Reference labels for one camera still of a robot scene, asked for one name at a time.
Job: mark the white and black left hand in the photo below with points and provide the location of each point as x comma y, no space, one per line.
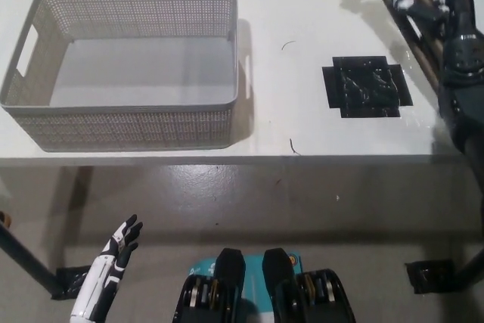
100,277

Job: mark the thin curved dark hair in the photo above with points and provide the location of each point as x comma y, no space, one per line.
288,44

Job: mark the black tape patch on desk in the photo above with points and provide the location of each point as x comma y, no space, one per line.
363,84

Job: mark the grey perforated plastic basket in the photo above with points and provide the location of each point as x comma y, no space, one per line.
143,73

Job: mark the black and silver right hand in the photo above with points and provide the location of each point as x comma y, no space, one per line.
461,9

